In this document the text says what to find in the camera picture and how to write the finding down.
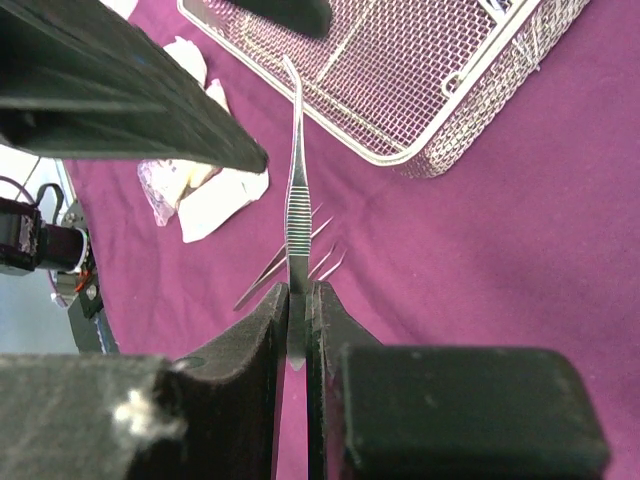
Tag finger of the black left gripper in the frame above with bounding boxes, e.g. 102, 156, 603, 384
230, 0, 333, 38
1, 1, 268, 173

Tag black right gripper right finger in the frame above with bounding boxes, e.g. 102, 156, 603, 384
307, 282, 611, 479

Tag straight steel tweezers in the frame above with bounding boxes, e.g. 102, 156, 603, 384
232, 202, 335, 312

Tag ribbed grip steel tweezers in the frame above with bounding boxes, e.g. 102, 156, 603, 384
282, 55, 312, 371

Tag purple cloth drape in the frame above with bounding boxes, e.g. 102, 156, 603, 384
67, 1, 639, 479

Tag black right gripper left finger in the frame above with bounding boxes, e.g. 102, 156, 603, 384
1, 283, 289, 479

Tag white gauze pack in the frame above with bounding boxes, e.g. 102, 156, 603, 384
137, 159, 220, 227

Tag curved tip steel tweezers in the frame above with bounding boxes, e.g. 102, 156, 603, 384
309, 244, 347, 282

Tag small white blue packet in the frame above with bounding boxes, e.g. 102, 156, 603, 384
177, 168, 270, 243

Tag metal mesh instrument tray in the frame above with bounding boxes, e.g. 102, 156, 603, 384
177, 0, 584, 177

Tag white gauze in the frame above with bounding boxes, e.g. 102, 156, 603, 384
101, 0, 230, 113

